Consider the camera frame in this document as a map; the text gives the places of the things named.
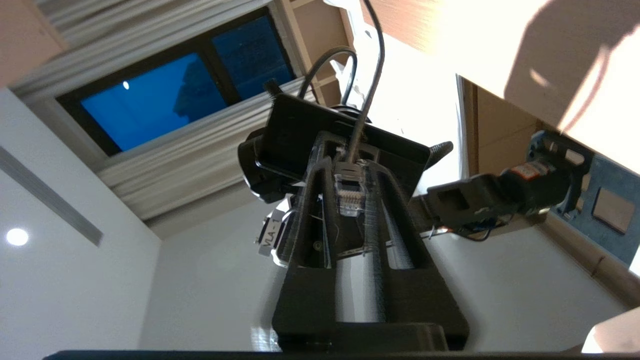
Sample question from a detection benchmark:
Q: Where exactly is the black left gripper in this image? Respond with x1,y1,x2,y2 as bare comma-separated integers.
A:
265,92,432,201

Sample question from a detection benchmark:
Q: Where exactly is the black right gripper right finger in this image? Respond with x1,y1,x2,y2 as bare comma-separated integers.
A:
364,162,470,349

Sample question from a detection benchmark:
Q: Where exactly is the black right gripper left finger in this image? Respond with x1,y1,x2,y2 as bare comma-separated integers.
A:
272,159,351,347

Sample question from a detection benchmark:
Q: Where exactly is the black ethernet cable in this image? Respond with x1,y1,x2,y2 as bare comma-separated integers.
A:
333,0,387,217

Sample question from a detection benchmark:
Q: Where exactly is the white pleated curtain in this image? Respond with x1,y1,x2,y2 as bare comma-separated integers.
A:
10,0,321,223

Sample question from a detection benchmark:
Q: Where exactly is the dark blue window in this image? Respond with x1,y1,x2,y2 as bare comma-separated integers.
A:
55,7,296,157

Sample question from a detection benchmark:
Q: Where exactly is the grey ceiling slot strip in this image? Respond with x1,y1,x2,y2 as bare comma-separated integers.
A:
0,146,104,247

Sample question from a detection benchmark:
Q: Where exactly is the round ceiling light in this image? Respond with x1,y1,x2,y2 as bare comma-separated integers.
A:
6,227,30,247

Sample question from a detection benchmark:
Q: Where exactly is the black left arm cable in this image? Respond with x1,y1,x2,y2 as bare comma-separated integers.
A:
299,46,359,109

